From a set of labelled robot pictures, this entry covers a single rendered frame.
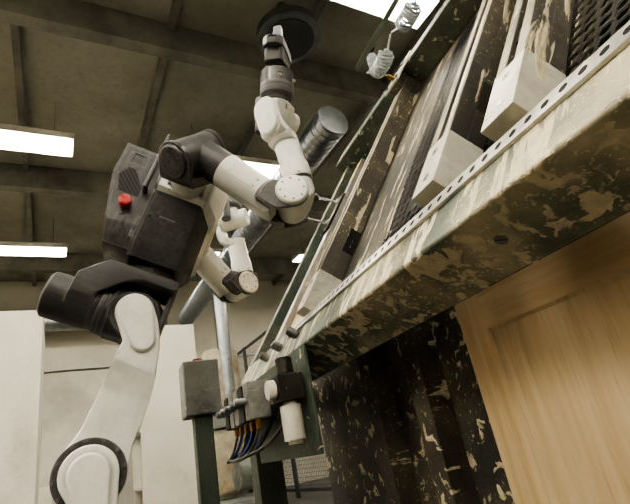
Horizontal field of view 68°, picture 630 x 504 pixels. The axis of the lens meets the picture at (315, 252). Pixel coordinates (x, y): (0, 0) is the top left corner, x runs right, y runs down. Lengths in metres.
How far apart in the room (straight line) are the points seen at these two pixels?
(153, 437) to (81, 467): 3.94
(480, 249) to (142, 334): 0.79
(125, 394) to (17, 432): 2.34
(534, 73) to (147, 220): 0.91
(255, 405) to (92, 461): 0.37
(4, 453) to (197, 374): 1.97
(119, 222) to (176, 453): 3.99
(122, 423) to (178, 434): 3.93
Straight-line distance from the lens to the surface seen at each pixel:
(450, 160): 0.79
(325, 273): 1.27
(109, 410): 1.16
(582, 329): 0.82
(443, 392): 1.09
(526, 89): 0.68
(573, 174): 0.54
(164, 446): 5.05
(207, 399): 1.67
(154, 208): 1.25
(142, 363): 1.15
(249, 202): 1.11
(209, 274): 1.57
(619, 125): 0.51
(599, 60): 0.56
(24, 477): 3.46
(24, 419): 3.49
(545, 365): 0.87
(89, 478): 1.10
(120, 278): 1.22
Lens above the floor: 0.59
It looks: 22 degrees up
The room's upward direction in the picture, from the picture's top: 11 degrees counter-clockwise
